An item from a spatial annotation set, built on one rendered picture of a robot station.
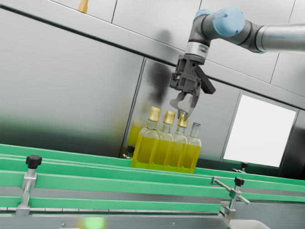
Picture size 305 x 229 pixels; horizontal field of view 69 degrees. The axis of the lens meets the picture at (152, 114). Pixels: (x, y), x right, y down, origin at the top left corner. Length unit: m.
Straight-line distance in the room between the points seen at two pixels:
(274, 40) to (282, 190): 0.72
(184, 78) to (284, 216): 0.81
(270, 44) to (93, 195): 0.61
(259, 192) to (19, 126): 0.96
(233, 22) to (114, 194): 0.56
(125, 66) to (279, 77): 0.81
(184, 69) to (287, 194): 0.78
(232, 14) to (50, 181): 0.62
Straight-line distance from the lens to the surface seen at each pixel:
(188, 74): 0.74
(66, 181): 0.58
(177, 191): 0.69
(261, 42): 0.73
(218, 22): 0.69
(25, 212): 0.58
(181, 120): 0.77
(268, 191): 1.13
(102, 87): 0.82
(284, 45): 0.68
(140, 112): 0.84
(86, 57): 0.81
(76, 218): 0.61
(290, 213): 1.28
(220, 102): 1.02
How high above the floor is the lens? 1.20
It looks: 5 degrees down
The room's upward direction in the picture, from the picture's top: 15 degrees clockwise
